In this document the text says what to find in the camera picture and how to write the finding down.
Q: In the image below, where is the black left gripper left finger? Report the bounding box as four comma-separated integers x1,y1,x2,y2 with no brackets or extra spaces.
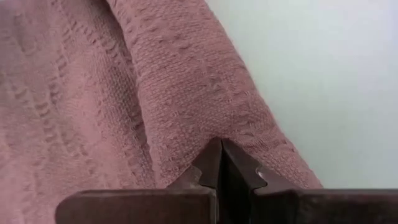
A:
55,136,223,224

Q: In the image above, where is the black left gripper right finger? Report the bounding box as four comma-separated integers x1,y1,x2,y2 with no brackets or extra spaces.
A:
217,138,398,224

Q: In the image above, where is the grey terry towel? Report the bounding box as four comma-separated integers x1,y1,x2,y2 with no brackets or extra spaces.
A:
0,0,324,224

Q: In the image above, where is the green table mat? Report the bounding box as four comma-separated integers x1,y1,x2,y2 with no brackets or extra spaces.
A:
205,0,398,190

